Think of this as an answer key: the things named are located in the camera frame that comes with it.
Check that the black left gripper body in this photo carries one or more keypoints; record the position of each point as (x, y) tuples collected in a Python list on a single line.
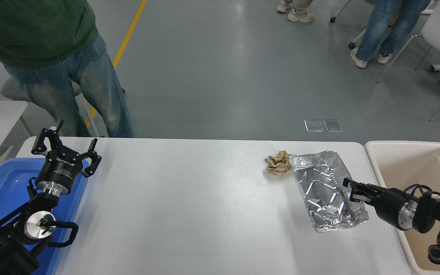
[(59, 170)]

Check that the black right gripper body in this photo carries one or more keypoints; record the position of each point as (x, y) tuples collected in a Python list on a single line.
[(390, 208)]

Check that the silver foil tray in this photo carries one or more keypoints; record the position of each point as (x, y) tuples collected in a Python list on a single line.
[(323, 191)]

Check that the large pale bin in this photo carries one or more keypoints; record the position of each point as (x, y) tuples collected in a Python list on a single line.
[(414, 168)]

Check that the blue plastic tray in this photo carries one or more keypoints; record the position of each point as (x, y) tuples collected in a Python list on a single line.
[(2, 183)]

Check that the clear floor plate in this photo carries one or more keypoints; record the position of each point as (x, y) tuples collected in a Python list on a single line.
[(313, 126), (333, 125)]

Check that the crumpled tan paper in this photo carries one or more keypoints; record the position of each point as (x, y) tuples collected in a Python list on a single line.
[(277, 164)]

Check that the person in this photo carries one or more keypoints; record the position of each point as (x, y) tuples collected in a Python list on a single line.
[(300, 13), (376, 23), (13, 30)]

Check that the white rolling chair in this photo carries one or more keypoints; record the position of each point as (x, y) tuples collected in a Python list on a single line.
[(332, 19)]

